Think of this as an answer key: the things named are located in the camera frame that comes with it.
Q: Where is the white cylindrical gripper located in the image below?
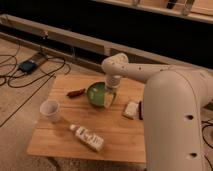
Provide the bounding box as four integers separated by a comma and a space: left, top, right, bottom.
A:
104, 75, 121, 108

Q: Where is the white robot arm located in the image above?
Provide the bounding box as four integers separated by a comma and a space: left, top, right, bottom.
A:
102, 53, 213, 171

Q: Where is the green ceramic bowl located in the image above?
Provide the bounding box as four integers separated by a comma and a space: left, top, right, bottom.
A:
87, 82, 114, 108

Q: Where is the white sponge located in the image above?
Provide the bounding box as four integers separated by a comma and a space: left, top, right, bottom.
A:
123, 101, 138, 119

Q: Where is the dark brown rectangular block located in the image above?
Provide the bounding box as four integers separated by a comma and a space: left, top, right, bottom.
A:
139, 101, 143, 120

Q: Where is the wooden table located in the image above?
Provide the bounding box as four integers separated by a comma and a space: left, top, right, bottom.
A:
27, 75, 146, 163

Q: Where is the red brown small object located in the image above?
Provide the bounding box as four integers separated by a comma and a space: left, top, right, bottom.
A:
67, 88, 86, 98

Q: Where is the white labelled bottle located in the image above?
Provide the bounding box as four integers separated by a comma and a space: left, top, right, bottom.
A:
70, 124, 104, 152

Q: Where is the white paper cup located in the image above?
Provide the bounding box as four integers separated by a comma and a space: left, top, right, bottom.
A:
40, 100, 60, 123

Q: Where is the dark power strip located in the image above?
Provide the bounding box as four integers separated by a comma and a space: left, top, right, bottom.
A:
18, 53, 47, 74

